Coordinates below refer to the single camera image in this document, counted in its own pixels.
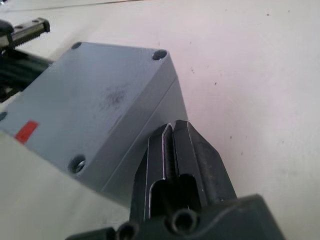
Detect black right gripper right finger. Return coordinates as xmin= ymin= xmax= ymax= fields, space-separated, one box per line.
xmin=173 ymin=119 xmax=239 ymax=211

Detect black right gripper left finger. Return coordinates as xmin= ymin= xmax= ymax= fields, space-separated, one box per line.
xmin=129 ymin=123 xmax=180 ymax=223

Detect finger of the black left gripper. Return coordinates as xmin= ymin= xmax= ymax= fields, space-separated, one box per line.
xmin=11 ymin=19 xmax=51 ymax=49
xmin=0 ymin=47 xmax=55 ymax=102

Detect silver lid screw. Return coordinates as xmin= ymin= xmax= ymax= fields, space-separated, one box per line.
xmin=73 ymin=159 xmax=87 ymax=173

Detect grey plastic box lid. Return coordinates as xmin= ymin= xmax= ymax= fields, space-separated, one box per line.
xmin=0 ymin=41 xmax=178 ymax=192

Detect red rectangular sticker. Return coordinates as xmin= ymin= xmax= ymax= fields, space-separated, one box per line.
xmin=14 ymin=120 xmax=40 ymax=145

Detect grey plastic box base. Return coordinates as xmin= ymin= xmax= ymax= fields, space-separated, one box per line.
xmin=100 ymin=78 xmax=189 ymax=210

